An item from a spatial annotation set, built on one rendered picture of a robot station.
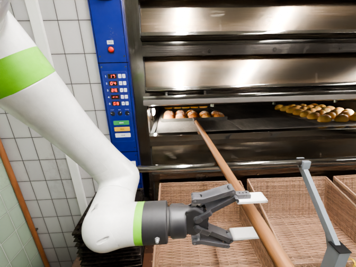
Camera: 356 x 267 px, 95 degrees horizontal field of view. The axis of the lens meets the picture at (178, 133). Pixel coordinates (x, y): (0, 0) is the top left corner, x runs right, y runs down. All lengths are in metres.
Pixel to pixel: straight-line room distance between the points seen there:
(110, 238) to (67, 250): 1.38
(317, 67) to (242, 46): 0.46
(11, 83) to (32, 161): 1.05
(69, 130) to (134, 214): 0.22
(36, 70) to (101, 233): 0.32
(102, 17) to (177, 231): 0.95
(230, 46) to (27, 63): 0.88
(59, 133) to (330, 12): 1.33
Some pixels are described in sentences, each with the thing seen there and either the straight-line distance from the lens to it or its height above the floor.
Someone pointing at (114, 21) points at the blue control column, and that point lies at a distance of 1.01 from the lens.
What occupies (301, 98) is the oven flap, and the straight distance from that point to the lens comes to 1.06.
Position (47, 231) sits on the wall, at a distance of 1.71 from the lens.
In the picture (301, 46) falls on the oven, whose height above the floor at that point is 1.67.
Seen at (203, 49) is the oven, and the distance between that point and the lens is 0.99.
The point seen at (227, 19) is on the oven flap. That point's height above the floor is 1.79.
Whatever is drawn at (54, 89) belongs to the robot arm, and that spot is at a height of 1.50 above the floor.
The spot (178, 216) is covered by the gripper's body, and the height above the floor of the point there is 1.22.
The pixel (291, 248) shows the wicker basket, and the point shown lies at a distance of 1.30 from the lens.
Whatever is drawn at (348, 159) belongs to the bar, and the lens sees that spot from 1.01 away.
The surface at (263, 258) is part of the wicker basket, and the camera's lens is 1.11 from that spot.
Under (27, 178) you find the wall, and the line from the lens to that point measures 1.47.
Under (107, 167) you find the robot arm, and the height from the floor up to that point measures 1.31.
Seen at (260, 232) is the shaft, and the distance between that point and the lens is 0.44.
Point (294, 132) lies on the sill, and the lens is 1.29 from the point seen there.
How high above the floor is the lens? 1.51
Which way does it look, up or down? 18 degrees down
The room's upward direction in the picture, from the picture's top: 1 degrees counter-clockwise
